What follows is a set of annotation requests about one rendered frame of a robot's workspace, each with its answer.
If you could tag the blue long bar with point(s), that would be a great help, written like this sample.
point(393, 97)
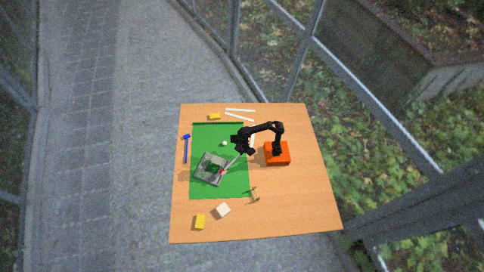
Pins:
point(186, 153)

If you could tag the yellow rectangular block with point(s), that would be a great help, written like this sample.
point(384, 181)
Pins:
point(214, 116)
point(200, 221)

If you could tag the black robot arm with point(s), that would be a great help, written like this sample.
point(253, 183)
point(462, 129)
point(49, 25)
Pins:
point(245, 132)

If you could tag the red putter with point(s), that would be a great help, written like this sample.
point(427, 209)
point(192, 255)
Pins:
point(223, 171)

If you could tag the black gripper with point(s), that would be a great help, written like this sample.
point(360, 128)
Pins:
point(247, 149)

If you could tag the white rectangular block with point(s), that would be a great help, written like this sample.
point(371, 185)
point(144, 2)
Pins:
point(223, 209)

